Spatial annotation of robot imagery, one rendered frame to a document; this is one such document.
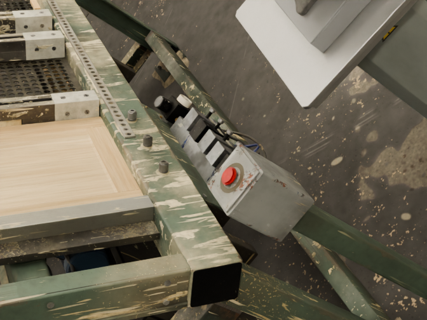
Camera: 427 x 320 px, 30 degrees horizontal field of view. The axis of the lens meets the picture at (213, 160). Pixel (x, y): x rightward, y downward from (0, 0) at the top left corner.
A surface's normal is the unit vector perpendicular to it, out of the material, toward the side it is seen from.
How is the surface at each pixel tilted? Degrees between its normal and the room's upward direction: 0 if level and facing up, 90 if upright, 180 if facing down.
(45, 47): 90
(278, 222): 90
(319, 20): 4
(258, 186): 90
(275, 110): 0
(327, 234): 90
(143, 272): 55
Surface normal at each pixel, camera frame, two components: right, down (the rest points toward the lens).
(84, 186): 0.09, -0.85
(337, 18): 0.31, 0.58
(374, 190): -0.70, -0.39
